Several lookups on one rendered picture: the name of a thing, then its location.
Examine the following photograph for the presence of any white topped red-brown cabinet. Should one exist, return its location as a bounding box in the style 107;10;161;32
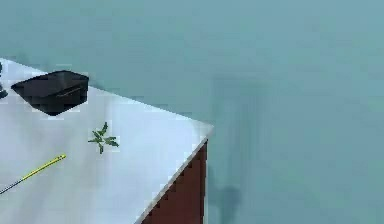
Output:
0;57;215;224

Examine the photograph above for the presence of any small green plant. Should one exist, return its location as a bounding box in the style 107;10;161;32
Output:
87;121;120;155

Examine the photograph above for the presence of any black box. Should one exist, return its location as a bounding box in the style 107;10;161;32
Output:
10;69;90;117

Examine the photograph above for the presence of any yellow pencil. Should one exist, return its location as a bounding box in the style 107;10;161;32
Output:
0;153;67;196

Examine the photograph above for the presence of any dark object at table edge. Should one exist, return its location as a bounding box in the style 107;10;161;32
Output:
0;61;9;100

